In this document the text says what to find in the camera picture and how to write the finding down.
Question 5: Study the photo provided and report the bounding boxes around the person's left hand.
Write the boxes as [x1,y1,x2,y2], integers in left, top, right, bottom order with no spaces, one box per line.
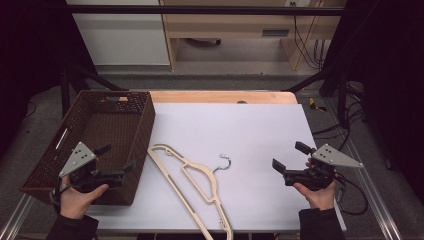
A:
[59,183,110,220]

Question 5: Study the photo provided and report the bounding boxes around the black metal stand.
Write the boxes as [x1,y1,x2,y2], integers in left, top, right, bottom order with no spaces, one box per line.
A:
[283,64,349,126]
[59,63,129,118]

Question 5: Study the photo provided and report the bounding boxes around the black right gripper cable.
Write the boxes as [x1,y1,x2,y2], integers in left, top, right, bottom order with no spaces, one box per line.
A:
[334,171,369,216]

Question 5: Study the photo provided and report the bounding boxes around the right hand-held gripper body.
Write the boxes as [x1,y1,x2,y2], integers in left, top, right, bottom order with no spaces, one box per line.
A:
[283,143,364,192]

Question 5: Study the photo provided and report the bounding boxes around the white wall socket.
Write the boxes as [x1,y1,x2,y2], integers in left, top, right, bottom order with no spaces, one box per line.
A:
[284,0,312,8]

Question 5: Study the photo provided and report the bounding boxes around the black floor cables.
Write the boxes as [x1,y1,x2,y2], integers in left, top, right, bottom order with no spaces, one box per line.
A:
[311,81,368,153]

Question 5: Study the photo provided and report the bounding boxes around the wooden drawer cabinet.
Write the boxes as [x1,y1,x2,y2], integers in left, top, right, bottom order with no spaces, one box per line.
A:
[159,0,348,72]

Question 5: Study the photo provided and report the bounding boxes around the white cabinet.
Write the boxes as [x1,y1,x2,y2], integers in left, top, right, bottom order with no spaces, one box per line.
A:
[65,0,171,67]

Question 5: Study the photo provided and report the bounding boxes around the brown woven basket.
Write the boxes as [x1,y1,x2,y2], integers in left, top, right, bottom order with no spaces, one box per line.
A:
[19,89,157,207]

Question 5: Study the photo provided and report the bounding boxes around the black horizontal frame bar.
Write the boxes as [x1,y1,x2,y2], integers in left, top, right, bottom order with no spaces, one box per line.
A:
[64,4,346,17]

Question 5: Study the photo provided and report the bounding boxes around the black hanging cables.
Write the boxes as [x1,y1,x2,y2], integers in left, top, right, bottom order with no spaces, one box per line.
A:
[292,1,326,71]

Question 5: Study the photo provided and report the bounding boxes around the grey drawer handle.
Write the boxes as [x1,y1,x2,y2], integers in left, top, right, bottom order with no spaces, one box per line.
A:
[261,28,290,37]

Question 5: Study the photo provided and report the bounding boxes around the cream plastic hanger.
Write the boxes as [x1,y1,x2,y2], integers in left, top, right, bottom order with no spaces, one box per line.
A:
[147,143,234,240]
[147,146,216,240]

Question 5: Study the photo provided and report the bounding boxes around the aluminium frame rail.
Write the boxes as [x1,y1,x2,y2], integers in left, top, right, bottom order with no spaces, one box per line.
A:
[324,99,404,240]
[0,194,34,240]

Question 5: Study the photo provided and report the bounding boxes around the person's right hand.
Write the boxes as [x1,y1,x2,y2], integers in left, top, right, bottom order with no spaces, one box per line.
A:
[293,181,338,212]

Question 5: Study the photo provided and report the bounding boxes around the yellow and black tool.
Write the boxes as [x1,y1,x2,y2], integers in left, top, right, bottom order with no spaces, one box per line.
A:
[308,97,328,113]

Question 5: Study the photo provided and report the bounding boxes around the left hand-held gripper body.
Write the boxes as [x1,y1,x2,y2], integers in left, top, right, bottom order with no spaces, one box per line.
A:
[59,141,127,194]

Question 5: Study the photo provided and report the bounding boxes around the black curtain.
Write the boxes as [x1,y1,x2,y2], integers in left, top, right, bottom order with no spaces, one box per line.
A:
[321,0,424,204]
[0,0,98,158]

